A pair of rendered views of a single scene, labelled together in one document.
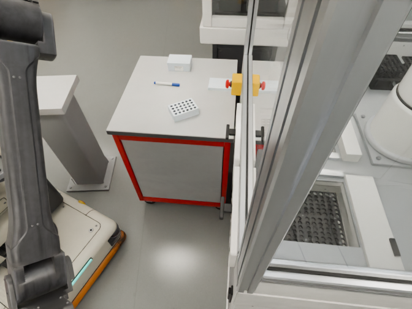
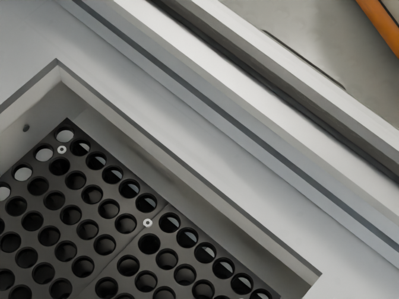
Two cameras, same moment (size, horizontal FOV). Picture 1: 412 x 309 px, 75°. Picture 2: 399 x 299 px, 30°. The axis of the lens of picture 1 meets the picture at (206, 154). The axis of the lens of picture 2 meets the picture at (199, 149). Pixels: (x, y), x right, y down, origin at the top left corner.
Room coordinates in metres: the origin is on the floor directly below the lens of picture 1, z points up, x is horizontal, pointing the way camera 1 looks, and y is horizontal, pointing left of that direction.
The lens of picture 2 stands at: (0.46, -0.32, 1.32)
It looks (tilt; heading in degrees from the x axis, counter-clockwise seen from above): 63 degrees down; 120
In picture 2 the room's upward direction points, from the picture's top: 5 degrees clockwise
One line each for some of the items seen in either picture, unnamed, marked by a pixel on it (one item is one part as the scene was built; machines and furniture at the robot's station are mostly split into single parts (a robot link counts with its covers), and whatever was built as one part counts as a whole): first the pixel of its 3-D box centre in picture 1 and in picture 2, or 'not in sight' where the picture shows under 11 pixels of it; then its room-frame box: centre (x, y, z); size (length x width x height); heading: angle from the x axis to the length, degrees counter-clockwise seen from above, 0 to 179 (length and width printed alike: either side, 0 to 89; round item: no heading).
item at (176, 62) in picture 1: (179, 62); not in sight; (1.34, 0.13, 0.79); 0.13 x 0.09 x 0.05; 84
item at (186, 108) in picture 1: (183, 110); not in sight; (0.96, 0.10, 0.78); 0.12 x 0.08 x 0.04; 114
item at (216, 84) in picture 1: (221, 84); not in sight; (1.16, -0.09, 0.77); 0.13 x 0.09 x 0.02; 82
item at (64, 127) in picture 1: (72, 140); not in sight; (1.15, 0.85, 0.38); 0.30 x 0.30 x 0.76; 1
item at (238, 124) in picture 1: (237, 138); not in sight; (0.69, -0.12, 0.87); 0.29 x 0.02 x 0.11; 173
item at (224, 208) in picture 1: (225, 208); not in sight; (0.38, -0.06, 0.91); 0.07 x 0.04 x 0.01; 173
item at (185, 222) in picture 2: not in sight; (158, 214); (0.36, -0.18, 0.90); 0.18 x 0.02 x 0.01; 173
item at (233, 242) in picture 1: (234, 213); not in sight; (0.37, -0.08, 0.87); 0.29 x 0.02 x 0.11; 173
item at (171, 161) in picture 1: (185, 139); not in sight; (1.13, 0.13, 0.38); 0.62 x 0.58 x 0.76; 173
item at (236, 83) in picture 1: (235, 84); not in sight; (1.02, -0.15, 0.88); 0.07 x 0.05 x 0.07; 173
